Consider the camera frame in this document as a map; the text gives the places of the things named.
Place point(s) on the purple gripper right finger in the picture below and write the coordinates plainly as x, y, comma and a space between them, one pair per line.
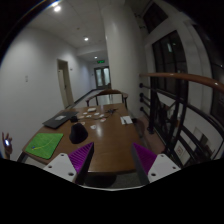
151, 167

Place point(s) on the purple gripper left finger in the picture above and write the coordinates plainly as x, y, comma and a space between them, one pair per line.
74, 166

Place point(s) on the black computer mouse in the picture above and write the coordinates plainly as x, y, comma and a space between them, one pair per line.
78, 133

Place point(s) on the green mouse pad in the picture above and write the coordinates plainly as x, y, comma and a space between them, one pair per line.
43, 145

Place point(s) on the person's hand with phone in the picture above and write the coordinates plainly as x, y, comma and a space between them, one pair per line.
7, 144

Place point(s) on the wooden table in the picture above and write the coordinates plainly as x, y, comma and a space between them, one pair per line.
112, 140

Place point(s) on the white notepad with pen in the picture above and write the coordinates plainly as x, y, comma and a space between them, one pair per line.
125, 120

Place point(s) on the black laptop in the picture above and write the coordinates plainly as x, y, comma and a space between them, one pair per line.
59, 119

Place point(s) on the wooden handrail with black railing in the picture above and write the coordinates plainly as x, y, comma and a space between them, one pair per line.
185, 110

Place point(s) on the wooden chair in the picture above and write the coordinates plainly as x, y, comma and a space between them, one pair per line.
108, 92

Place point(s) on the wooden door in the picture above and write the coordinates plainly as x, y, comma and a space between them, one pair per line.
64, 83

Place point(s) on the green exit sign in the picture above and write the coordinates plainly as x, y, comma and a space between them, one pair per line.
100, 61

